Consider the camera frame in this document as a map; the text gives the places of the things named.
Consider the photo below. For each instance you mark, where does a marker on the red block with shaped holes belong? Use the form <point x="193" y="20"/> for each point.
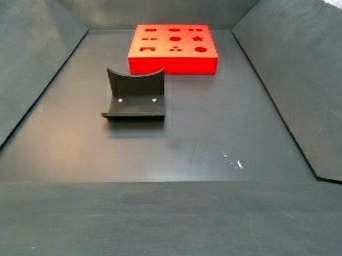
<point x="181" y="48"/>

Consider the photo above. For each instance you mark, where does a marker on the black curved holder bracket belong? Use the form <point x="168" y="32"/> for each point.
<point x="138" y="95"/>

